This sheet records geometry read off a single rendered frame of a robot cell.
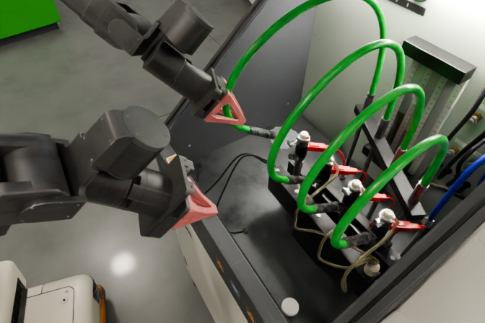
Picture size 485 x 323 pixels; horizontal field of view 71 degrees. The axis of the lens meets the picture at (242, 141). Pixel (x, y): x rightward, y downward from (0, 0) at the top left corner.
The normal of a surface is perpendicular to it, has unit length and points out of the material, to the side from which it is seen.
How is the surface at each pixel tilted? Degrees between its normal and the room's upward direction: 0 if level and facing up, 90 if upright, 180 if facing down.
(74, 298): 0
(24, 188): 38
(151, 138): 44
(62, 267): 0
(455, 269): 76
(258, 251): 0
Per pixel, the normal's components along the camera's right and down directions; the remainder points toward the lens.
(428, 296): -0.82, 0.21
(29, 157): 0.36, -0.59
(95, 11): -0.15, 0.32
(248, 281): 0.00, -0.70
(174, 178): -0.69, -0.33
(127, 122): 0.68, -0.61
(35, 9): 0.64, 0.55
